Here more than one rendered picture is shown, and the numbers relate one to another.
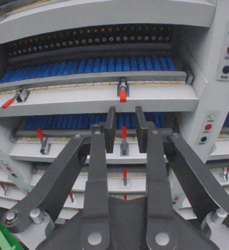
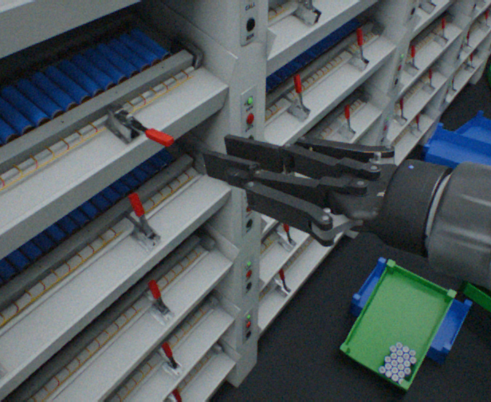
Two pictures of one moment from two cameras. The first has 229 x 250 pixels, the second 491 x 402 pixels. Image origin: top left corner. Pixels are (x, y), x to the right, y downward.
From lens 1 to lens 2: 0.38 m
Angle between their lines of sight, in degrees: 45
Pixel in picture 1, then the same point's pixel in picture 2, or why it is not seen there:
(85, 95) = (72, 171)
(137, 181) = (176, 293)
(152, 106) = (174, 132)
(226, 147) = (275, 134)
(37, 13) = not seen: outside the picture
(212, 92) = (241, 65)
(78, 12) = (41, 13)
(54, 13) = not seen: outside the picture
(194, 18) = not seen: outside the picture
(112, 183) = (139, 334)
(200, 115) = (235, 108)
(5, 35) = not seen: outside the picture
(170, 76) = (172, 69)
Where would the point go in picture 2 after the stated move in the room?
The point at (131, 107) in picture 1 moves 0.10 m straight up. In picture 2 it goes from (147, 151) to (135, 81)
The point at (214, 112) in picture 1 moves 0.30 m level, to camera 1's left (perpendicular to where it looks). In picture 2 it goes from (250, 92) to (118, 204)
